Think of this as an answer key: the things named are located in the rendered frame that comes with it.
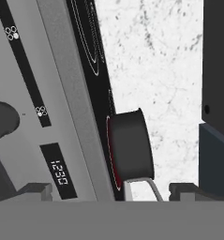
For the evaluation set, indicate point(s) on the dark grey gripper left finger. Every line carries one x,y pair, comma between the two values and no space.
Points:
38,192

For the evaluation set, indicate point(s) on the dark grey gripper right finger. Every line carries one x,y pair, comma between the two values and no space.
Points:
183,192

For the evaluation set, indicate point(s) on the dark grey stove knob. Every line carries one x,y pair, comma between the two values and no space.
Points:
2,120

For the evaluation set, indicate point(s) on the grey stove with black hob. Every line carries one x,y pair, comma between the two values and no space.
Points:
69,93

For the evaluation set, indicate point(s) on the black range hood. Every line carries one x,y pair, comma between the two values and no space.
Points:
218,62

